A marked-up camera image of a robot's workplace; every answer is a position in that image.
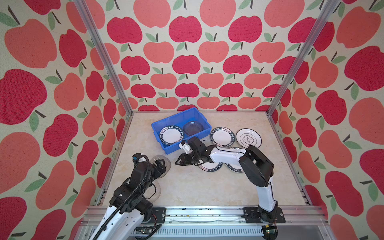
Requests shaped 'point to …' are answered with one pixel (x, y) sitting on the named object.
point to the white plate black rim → (247, 137)
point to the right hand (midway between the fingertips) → (179, 162)
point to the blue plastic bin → (176, 120)
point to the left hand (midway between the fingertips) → (162, 165)
